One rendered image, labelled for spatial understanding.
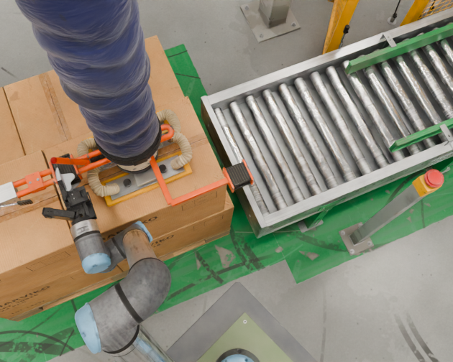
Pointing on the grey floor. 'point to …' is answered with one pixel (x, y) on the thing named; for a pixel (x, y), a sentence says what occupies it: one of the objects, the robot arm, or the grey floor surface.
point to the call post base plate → (351, 241)
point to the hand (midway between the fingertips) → (58, 174)
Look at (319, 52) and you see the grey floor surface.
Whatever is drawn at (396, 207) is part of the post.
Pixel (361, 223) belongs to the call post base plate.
